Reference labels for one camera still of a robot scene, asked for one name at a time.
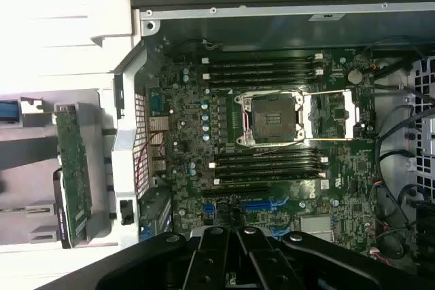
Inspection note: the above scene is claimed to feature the blue expansion slot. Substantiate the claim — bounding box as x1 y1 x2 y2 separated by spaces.
203 199 290 217

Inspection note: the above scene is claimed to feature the silver chipset heatsink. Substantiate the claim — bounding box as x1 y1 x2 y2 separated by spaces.
299 214 333 236

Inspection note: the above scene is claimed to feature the long black expansion slot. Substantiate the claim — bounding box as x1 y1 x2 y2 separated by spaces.
203 185 270 198

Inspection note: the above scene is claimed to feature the RAM slot with white clips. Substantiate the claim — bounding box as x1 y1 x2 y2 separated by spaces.
209 158 329 170
202 52 324 65
202 68 324 80

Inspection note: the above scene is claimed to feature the thin metal locking lever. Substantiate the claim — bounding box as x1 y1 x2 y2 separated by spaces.
291 135 356 145

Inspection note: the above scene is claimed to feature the CPU socket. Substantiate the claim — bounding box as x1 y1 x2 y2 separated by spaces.
234 91 305 148

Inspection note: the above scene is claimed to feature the rear port block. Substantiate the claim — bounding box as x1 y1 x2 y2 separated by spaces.
146 88 171 174

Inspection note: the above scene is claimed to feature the green motherboard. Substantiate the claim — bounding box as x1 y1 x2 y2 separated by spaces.
144 47 380 260

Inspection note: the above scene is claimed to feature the grey parts rack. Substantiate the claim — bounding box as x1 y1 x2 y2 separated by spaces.
0 88 120 247

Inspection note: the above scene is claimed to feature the perforated metal disk bay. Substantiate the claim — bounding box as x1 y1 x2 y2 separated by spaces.
402 54 435 185

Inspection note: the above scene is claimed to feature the silver coin battery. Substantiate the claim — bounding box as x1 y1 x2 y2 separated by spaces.
347 69 364 84

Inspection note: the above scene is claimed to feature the open grey PC case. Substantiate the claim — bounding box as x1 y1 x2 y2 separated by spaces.
110 0 435 290

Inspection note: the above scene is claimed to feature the hard disk with blue label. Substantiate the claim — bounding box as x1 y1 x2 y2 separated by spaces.
0 98 18 125

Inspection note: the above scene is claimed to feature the red and black twisted wire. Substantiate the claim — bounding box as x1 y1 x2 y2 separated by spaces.
135 135 166 185

